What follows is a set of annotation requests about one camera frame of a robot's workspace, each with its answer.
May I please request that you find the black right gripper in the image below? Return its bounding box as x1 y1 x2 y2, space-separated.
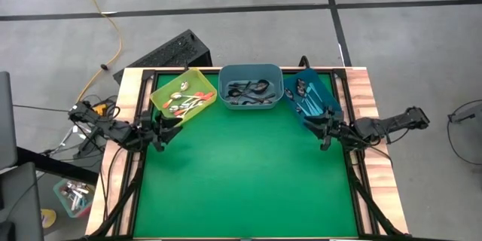
304 105 357 151

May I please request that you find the small blue-handled silver spoon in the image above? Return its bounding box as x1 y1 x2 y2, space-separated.
299 85 312 114

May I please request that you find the wooden-framed green table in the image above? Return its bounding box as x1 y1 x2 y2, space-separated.
85 66 410 239

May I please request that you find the large black spoon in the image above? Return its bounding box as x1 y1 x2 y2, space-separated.
240 84 271 97

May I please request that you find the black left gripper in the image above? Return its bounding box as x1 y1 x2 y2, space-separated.
130 109 184 152

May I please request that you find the black table rail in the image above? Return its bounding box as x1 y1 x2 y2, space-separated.
127 66 365 240

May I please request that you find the black table brace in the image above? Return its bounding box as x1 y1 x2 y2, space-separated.
89 150 147 239
346 150 406 237

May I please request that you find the long blue spoon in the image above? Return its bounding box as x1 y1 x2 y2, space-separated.
299 88 323 117

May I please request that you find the black perforated metal case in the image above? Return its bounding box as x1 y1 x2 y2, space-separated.
112 29 213 85

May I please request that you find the white cable bundle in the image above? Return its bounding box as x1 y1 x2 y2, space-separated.
56 124 90 155

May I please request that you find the yellow-green plastic bin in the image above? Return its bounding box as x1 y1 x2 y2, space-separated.
149 67 218 128

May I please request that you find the black floor beam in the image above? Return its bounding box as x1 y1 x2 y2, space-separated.
14 145 99 185

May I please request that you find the grey-blue plastic bin with handles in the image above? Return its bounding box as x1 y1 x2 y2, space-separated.
218 63 285 111

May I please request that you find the grey stand foot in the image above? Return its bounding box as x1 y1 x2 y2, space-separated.
447 102 482 124

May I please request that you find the black cable loop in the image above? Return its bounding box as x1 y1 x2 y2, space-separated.
447 99 482 166

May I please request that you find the yellow disc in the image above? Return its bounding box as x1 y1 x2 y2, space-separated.
40 208 57 229

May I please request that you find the yellow hanging cable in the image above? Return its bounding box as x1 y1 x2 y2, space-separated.
69 0 124 116

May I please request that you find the blue plastic bin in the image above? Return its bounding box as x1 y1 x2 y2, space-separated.
282 67 343 132

